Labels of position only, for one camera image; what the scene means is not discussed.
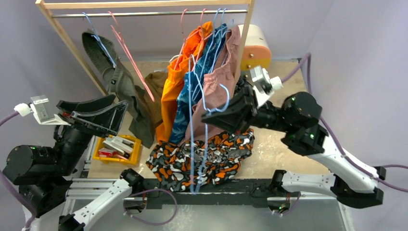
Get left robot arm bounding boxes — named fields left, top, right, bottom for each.
left=0, top=95, right=144, bottom=231

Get white orange yellow drawer cabinet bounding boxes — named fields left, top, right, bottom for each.
left=240, top=24, right=272, bottom=72

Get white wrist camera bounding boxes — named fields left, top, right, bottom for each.
left=14, top=95, right=69, bottom=126
left=250, top=65, right=283, bottom=108

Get camouflage orange black shorts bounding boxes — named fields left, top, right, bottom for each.
left=146, top=128, right=255, bottom=192

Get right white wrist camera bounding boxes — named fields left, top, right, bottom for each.
left=250, top=65, right=283, bottom=108

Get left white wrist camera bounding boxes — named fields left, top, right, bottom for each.
left=14, top=95, right=69, bottom=126

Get brown shorts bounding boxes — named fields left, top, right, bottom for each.
left=144, top=71, right=168, bottom=128

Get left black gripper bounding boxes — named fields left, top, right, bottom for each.
left=53, top=92, right=129, bottom=174

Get yellow plastic bin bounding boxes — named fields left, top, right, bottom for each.
left=92, top=135, right=141, bottom=166

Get pink shorts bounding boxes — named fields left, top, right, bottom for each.
left=185, top=26, right=241, bottom=141

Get olive green shorts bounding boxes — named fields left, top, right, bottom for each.
left=81, top=29, right=154, bottom=148

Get blue wire hanger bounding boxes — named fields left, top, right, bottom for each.
left=82, top=12, right=116, bottom=68
left=188, top=70, right=230, bottom=195

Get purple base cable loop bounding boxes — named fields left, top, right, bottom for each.
left=123, top=188, right=178, bottom=227

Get blue hanger holding pink shorts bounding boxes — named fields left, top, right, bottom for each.
left=204, top=8, right=228, bottom=74

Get pink hanger holding orange shorts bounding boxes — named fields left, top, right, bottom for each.
left=174, top=8, right=207, bottom=70

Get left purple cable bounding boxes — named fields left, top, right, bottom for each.
left=0, top=111, right=37, bottom=230

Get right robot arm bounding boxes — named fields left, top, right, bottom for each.
left=201, top=86, right=386, bottom=209

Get white stapler in bin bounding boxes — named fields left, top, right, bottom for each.
left=102, top=136, right=135, bottom=154

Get blue patterned shorts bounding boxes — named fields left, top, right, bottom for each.
left=168, top=23, right=229, bottom=145

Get metal hanging rod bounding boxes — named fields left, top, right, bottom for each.
left=52, top=10, right=248, bottom=18

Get wooden clothes rack frame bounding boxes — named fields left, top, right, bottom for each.
left=35, top=0, right=255, bottom=95

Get pink wire hanger left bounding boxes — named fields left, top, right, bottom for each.
left=108, top=11, right=155, bottom=102

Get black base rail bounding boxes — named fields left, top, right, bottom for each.
left=132, top=179, right=290, bottom=209

